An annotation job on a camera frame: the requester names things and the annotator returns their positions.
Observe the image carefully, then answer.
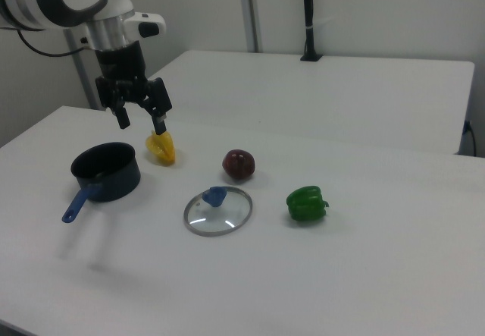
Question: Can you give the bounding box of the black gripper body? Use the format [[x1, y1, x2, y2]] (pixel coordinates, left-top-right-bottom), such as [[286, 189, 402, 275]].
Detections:
[[94, 41, 154, 110]]

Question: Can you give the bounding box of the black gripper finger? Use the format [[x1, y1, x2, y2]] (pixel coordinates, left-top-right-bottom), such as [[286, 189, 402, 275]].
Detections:
[[111, 92, 132, 130], [140, 77, 174, 137]]

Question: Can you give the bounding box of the glass lid with blue knob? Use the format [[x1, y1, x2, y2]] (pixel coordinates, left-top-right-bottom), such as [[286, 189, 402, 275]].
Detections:
[[183, 185, 254, 237]]

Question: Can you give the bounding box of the yellow bell pepper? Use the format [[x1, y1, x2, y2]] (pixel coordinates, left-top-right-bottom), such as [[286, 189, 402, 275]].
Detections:
[[145, 130, 177, 166]]

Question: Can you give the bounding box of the dark red bell pepper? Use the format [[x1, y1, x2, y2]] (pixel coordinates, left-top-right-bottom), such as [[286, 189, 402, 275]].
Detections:
[[221, 148, 257, 182]]

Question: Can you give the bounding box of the black pole with table clamp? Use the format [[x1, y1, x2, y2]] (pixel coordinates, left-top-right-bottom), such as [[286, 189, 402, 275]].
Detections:
[[300, 0, 324, 62]]

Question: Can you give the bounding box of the green bell pepper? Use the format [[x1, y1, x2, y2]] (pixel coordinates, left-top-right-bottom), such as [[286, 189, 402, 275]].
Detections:
[[286, 185, 331, 223]]

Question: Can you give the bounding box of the grey aluminium frame post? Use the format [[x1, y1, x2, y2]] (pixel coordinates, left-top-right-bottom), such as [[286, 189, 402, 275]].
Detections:
[[63, 28, 102, 111]]

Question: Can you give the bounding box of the dark blue saucepan, blue handle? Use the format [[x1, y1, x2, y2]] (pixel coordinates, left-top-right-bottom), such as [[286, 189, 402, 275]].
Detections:
[[61, 142, 142, 225]]

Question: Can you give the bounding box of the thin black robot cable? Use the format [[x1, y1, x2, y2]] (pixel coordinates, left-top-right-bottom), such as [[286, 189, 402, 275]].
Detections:
[[0, 27, 95, 56]]

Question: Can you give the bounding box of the grey wall partition profile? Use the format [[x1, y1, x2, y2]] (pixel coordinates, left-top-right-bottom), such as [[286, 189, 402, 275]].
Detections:
[[237, 0, 263, 53]]

